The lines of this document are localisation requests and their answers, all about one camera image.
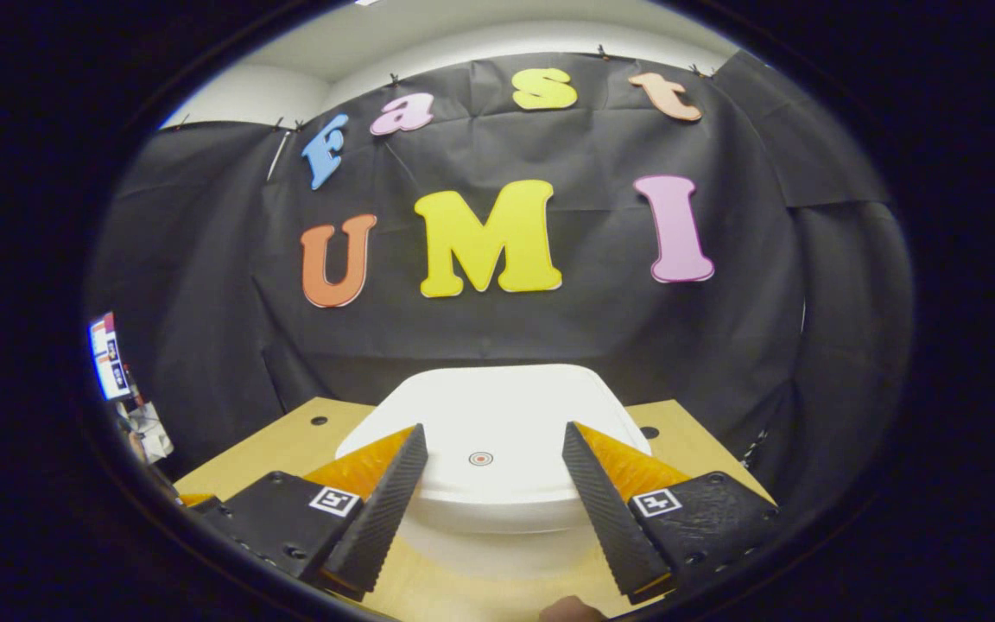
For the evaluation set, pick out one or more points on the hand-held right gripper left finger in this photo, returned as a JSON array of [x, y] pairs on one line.
[[381, 518]]

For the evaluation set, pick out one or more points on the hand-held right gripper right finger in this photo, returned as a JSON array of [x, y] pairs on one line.
[[605, 518]]

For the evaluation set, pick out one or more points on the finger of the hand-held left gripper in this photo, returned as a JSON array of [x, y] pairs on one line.
[[195, 499]]

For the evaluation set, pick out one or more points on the white desktop garbage bin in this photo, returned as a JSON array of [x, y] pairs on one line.
[[497, 406]]

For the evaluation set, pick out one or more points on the white crumpled paper sheets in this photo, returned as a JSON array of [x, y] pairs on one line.
[[150, 432]]

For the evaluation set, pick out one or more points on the wooden desktop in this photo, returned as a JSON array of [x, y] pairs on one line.
[[290, 441]]

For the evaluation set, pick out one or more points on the computer monitor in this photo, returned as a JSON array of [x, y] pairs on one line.
[[110, 358]]

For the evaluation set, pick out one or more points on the black backdrop cloth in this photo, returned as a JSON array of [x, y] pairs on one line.
[[567, 328]]

